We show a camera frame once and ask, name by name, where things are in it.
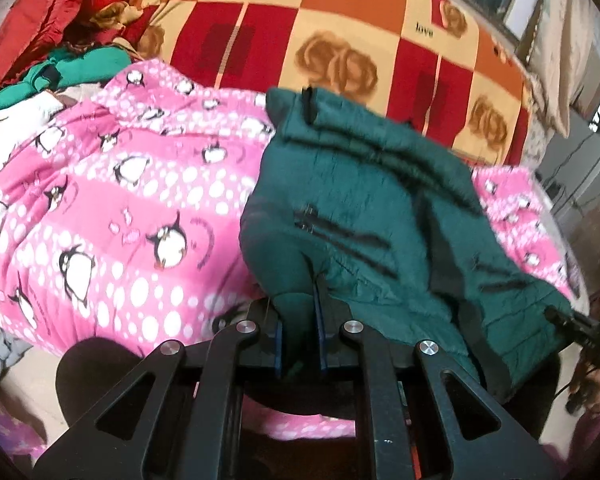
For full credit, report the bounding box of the dark green puffer jacket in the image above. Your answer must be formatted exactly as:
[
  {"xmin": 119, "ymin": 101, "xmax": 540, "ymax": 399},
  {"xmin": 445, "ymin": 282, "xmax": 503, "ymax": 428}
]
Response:
[{"xmin": 239, "ymin": 87, "xmax": 571, "ymax": 401}]

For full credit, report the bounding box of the red crumpled clothes pile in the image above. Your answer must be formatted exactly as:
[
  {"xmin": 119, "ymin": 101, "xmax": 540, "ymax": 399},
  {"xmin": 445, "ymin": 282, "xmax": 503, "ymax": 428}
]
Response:
[{"xmin": 0, "ymin": 0, "xmax": 143, "ymax": 91}]

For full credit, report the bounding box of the grey cabinet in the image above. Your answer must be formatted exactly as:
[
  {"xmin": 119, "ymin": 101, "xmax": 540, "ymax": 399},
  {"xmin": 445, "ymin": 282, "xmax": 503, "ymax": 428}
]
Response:
[{"xmin": 535, "ymin": 108, "xmax": 600, "ymax": 235}]

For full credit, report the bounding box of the pink penguin quilt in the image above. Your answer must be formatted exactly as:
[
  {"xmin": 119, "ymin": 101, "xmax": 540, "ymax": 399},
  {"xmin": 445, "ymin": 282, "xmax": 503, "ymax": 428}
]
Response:
[{"xmin": 0, "ymin": 58, "xmax": 579, "ymax": 443}]

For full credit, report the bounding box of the beige curtain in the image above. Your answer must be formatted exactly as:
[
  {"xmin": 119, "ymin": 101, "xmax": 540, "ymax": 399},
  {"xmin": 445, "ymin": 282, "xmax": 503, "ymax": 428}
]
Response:
[{"xmin": 527, "ymin": 0, "xmax": 600, "ymax": 138}]

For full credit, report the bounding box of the white fuzzy garment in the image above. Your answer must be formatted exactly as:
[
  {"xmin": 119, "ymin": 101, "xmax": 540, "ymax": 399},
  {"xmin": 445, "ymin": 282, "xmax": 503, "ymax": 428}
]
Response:
[{"xmin": 0, "ymin": 91, "xmax": 66, "ymax": 170}]

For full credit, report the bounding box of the teal green garment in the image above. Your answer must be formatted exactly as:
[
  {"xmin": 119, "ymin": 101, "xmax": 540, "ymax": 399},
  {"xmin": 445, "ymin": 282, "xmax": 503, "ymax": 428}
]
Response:
[{"xmin": 0, "ymin": 47, "xmax": 131, "ymax": 110}]

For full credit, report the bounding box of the red orange rose blanket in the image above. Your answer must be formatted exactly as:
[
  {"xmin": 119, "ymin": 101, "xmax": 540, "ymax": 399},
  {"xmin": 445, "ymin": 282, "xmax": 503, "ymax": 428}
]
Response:
[{"xmin": 130, "ymin": 0, "xmax": 532, "ymax": 165}]

